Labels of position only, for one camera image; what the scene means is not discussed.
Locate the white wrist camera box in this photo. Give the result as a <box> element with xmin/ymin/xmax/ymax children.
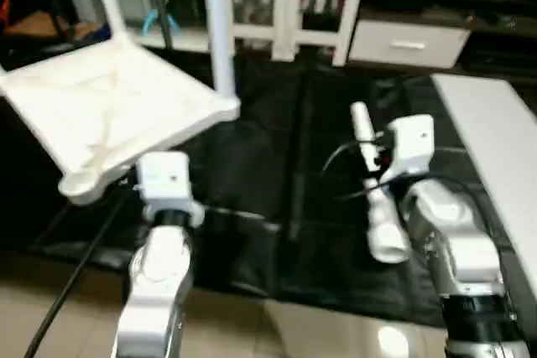
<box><xmin>133</xmin><ymin>152</ymin><xmax>207</xmax><ymax>228</ymax></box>
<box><xmin>387</xmin><ymin>116</ymin><xmax>438</xmax><ymax>183</ymax></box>

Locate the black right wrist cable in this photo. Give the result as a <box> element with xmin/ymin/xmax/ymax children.
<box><xmin>322</xmin><ymin>138</ymin><xmax>395</xmax><ymax>201</ymax></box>

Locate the white glass-door cabinet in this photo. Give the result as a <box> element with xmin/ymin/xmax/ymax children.
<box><xmin>220</xmin><ymin>0</ymin><xmax>372</xmax><ymax>65</ymax></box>

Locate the white flat board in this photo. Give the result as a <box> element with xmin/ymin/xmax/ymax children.
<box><xmin>430</xmin><ymin>74</ymin><xmax>537</xmax><ymax>241</ymax></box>

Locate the light blue hooked pole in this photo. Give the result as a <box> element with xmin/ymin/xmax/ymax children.
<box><xmin>138</xmin><ymin>4</ymin><xmax>182</xmax><ymax>42</ymax></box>

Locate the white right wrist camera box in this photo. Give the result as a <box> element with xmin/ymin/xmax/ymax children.
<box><xmin>387</xmin><ymin>116</ymin><xmax>438</xmax><ymax>183</ymax></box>

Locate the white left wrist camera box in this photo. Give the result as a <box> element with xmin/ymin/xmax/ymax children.
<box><xmin>133</xmin><ymin>152</ymin><xmax>207</xmax><ymax>228</ymax></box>

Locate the white plastic table top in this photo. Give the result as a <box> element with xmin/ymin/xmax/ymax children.
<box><xmin>0</xmin><ymin>34</ymin><xmax>242</xmax><ymax>208</ymax></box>

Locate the white drawer unit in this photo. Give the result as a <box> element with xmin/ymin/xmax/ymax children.
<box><xmin>347</xmin><ymin>19</ymin><xmax>472</xmax><ymax>70</ymax></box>

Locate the black work mat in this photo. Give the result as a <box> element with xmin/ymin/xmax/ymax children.
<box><xmin>0</xmin><ymin>44</ymin><xmax>537</xmax><ymax>329</ymax></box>

